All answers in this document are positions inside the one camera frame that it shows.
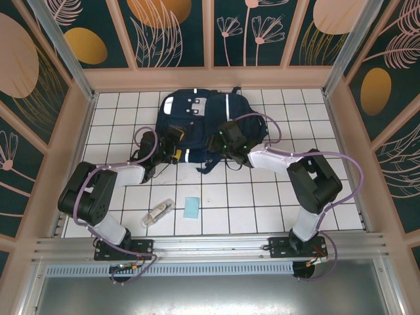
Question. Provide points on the navy blue backpack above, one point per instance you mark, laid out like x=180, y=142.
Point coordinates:
x=197, y=115

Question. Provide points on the light blue note pad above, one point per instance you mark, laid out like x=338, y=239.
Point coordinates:
x=191, y=207

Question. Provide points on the clear plastic pen case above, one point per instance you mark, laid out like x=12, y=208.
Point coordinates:
x=158, y=212

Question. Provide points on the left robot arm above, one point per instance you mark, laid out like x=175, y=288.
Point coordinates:
x=108, y=229

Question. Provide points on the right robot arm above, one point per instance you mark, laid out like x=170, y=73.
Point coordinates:
x=308, y=224

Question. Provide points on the grey metal sheet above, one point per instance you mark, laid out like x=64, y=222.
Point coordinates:
x=210, y=295

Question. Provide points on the aluminium mounting rail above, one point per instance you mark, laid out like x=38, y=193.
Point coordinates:
x=210, y=244

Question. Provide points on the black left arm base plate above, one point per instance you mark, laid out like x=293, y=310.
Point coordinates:
x=144, y=247

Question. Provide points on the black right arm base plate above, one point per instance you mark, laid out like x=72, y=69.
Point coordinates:
x=279, y=246

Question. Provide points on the aluminium side rail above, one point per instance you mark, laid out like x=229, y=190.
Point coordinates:
x=59, y=226
x=364, y=220

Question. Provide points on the aluminium frame post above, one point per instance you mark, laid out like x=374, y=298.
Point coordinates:
x=351, y=49
x=64, y=49

